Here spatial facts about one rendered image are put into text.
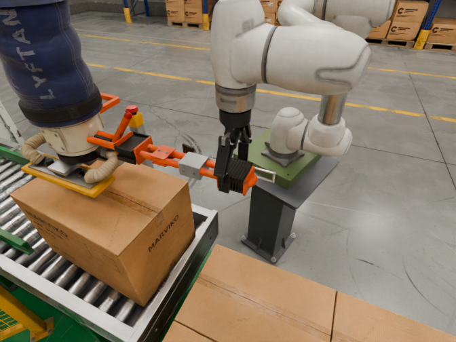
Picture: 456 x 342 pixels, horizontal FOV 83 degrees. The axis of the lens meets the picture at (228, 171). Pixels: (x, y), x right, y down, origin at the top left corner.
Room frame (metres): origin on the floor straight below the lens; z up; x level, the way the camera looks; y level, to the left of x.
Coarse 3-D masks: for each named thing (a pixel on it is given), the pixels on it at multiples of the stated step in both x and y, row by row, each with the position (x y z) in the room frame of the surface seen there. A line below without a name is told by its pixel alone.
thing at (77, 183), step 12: (48, 156) 0.77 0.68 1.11; (24, 168) 0.70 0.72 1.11; (36, 168) 0.70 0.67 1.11; (84, 168) 0.70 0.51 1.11; (48, 180) 0.65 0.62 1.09; (60, 180) 0.64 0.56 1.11; (72, 180) 0.63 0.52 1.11; (84, 180) 0.63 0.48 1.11; (108, 180) 0.64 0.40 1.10; (84, 192) 0.59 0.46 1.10; (96, 192) 0.59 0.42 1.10
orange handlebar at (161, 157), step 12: (108, 96) 1.04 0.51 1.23; (108, 108) 0.96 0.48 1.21; (96, 144) 0.70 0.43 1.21; (108, 144) 0.68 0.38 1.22; (144, 156) 0.62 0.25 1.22; (156, 156) 0.61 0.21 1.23; (168, 156) 0.64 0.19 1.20; (180, 156) 0.62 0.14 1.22; (204, 168) 0.56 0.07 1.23; (252, 180) 0.51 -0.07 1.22
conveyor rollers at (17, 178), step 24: (0, 168) 1.38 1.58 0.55; (0, 192) 1.18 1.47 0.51; (0, 216) 0.95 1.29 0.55; (24, 216) 0.96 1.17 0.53; (24, 264) 0.67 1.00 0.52; (72, 264) 0.65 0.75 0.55; (72, 288) 0.54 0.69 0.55; (96, 288) 0.54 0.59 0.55; (120, 312) 0.44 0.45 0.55; (144, 312) 0.44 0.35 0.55
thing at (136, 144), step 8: (128, 136) 0.71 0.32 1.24; (136, 136) 0.71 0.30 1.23; (144, 136) 0.71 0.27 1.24; (120, 144) 0.67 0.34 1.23; (128, 144) 0.67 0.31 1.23; (136, 144) 0.67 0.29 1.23; (144, 144) 0.66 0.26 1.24; (152, 144) 0.69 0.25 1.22; (120, 152) 0.64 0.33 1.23; (128, 152) 0.62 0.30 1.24; (136, 152) 0.63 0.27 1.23; (152, 152) 0.69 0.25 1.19; (120, 160) 0.64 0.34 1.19; (128, 160) 0.63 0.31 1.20; (136, 160) 0.62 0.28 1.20; (144, 160) 0.64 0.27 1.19
